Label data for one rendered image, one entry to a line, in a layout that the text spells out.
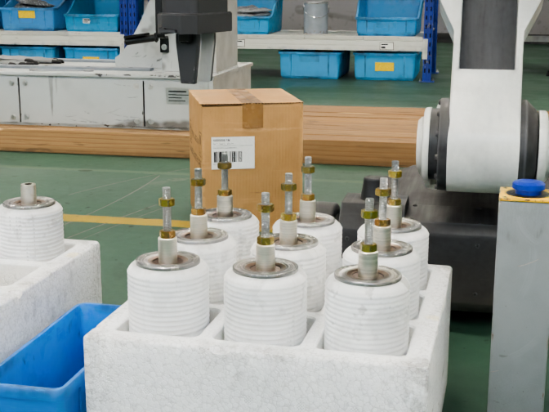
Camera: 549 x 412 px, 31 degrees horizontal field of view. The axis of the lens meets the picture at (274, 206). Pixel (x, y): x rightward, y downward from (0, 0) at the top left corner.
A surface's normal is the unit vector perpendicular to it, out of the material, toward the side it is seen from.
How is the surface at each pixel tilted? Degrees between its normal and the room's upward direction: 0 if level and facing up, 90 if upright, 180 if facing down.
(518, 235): 90
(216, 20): 90
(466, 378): 0
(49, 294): 90
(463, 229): 46
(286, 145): 90
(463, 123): 56
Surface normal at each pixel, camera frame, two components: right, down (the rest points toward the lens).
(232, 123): 0.15, 0.22
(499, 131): -0.18, -0.27
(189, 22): 0.35, 0.21
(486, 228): -0.14, -0.52
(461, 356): 0.00, -0.97
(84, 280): 0.97, 0.05
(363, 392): -0.24, 0.22
